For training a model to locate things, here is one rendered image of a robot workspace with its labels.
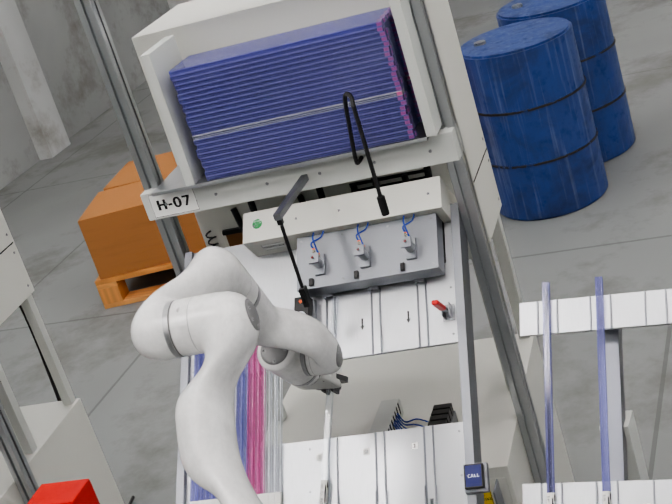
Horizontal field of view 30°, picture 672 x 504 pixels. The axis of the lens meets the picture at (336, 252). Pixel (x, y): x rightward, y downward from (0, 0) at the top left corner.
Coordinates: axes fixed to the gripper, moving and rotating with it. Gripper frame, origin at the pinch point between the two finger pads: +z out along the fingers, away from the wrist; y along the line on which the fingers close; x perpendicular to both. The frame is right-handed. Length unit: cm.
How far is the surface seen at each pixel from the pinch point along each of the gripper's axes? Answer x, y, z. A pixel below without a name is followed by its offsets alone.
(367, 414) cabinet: -5, 9, 50
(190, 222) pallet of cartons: -152, 176, 256
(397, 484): 22.5, -16.2, -0.8
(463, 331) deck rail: -10.3, -30.7, -0.4
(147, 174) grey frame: -51, 44, -13
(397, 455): 16.2, -16.0, -0.4
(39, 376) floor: -71, 233, 227
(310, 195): -50, 10, 8
